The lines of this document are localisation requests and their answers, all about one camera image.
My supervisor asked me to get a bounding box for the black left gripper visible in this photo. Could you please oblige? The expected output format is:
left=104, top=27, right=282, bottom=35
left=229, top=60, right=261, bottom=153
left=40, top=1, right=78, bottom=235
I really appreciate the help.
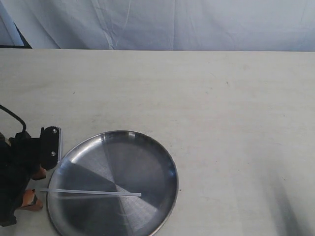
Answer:
left=0, top=126, right=61, bottom=225

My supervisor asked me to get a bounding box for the translucent white tube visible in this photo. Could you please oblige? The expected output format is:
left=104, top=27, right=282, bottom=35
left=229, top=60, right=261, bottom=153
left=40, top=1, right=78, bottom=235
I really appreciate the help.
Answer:
left=39, top=188, right=142, bottom=197

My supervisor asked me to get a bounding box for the round steel plate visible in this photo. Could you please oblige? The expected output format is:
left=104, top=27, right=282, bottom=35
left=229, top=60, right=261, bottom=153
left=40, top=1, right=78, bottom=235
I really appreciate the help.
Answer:
left=46, top=130, right=178, bottom=236

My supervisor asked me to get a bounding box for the white backdrop cloth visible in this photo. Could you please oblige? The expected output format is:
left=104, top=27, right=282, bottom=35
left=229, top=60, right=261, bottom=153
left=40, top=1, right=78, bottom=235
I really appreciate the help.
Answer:
left=1, top=0, right=315, bottom=51

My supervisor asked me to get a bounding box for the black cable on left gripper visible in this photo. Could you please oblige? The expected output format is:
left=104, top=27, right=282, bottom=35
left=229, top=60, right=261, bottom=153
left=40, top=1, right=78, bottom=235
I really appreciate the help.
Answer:
left=0, top=105, right=27, bottom=135

